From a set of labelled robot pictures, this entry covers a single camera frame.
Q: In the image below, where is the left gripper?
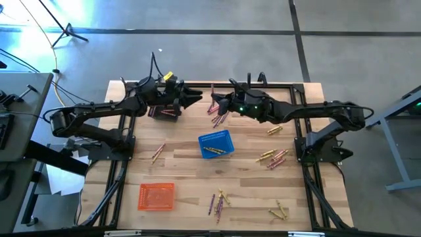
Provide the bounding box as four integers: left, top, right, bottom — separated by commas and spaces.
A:
157, 76, 204, 112

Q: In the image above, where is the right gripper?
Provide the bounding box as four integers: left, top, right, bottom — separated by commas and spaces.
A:
210, 85, 261, 117

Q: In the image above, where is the black plastic basket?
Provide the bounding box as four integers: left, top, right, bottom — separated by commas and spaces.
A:
147, 104, 182, 123

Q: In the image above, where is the blue plastic basket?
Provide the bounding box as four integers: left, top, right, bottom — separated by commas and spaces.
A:
197, 129, 235, 160

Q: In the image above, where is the orange plastic basket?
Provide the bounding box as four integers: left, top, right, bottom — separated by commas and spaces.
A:
137, 182, 176, 212

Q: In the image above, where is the black tripod stand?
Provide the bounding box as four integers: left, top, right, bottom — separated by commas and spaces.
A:
38, 0, 89, 47

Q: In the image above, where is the black desk crossbeam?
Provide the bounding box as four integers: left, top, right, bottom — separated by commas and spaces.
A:
24, 140, 90, 176

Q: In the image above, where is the white paper sheet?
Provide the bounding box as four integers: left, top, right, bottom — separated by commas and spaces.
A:
45, 163, 87, 196

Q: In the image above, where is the black desk clamp tool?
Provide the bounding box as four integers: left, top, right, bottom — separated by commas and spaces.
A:
0, 84, 39, 107

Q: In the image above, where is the black keyboard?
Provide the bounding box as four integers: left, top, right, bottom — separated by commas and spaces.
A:
0, 113, 14, 151

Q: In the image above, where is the black device green light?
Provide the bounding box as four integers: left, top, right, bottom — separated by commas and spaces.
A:
401, 85, 421, 117

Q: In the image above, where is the dark grey desk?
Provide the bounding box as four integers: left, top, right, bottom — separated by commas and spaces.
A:
0, 159, 37, 234

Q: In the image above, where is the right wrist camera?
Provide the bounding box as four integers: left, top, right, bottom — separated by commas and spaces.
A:
234, 82, 256, 101

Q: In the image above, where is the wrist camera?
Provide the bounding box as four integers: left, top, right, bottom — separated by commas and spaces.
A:
234, 82, 256, 101
139, 76, 159, 100

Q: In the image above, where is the black right camera cable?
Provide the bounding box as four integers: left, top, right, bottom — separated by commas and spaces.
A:
228, 72, 253, 96

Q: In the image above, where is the black camera cable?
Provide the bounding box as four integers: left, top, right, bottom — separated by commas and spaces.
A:
228, 72, 253, 96
149, 51, 165, 80

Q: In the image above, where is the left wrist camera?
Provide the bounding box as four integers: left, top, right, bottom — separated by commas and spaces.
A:
139, 76, 159, 100

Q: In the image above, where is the black left camera cable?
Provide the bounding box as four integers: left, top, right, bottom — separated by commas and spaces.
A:
149, 51, 165, 80

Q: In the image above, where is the black aluminium table frame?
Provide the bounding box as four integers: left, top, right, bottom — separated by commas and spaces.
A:
78, 80, 355, 231

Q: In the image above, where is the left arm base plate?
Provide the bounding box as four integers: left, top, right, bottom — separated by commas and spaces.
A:
87, 135, 136, 162

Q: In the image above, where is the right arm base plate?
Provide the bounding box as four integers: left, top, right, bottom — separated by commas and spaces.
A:
294, 135, 355, 165

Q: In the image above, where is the yellow extension cable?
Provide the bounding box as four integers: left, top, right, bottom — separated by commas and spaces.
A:
18, 0, 68, 107

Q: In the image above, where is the silver metal bracket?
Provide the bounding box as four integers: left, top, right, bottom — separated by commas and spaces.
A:
287, 231, 326, 237
103, 230, 143, 237

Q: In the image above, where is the grey metal table frame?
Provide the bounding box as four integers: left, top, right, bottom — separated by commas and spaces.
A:
362, 84, 421, 192

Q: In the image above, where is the black floor cable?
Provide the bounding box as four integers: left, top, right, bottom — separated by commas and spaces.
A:
0, 47, 41, 74

